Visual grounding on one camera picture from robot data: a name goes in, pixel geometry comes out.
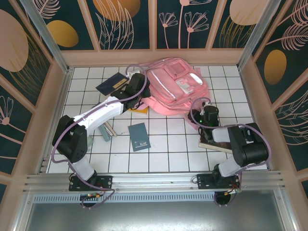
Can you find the navy hardcover book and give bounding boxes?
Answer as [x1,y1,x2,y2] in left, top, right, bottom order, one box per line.
[95,73,129,96]

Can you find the yellow cartoon cover book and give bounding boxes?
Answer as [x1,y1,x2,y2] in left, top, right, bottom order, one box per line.
[128,105,149,115]

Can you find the black cover thick book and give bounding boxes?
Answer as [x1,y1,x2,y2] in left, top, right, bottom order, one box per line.
[197,134,233,154]

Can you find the pink school backpack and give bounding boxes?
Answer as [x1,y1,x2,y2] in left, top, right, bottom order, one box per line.
[139,57,212,132]

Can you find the teal notebook with barcode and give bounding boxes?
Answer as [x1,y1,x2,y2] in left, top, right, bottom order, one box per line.
[128,122,151,153]

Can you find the teal and beige stapler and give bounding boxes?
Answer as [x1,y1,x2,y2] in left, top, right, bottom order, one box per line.
[98,121,118,143]

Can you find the small wiring connector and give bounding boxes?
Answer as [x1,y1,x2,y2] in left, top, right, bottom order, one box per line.
[80,192,103,201]
[222,187,242,196]

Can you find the grey sheet metal panel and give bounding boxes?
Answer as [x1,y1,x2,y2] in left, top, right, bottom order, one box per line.
[24,202,289,231]

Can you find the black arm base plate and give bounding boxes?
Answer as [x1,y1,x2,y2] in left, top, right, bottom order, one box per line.
[196,173,241,191]
[69,175,113,192]

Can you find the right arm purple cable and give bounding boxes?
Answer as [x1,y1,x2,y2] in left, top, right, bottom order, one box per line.
[191,97,273,207]

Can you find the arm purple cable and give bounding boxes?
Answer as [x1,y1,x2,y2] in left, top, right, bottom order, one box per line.
[51,64,149,210]
[191,97,273,207]

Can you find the aluminium side rail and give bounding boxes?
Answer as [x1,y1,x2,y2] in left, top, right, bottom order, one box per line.
[38,68,74,174]

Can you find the aluminium mounting rail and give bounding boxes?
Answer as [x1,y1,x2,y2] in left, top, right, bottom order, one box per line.
[23,171,286,194]

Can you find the aluminium frame post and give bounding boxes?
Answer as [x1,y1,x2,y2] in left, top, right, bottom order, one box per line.
[237,0,289,70]
[20,0,70,75]

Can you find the perforated metal cable tray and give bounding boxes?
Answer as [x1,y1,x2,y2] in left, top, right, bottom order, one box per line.
[32,193,275,204]

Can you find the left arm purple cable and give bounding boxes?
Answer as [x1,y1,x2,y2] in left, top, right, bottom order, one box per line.
[51,64,149,210]

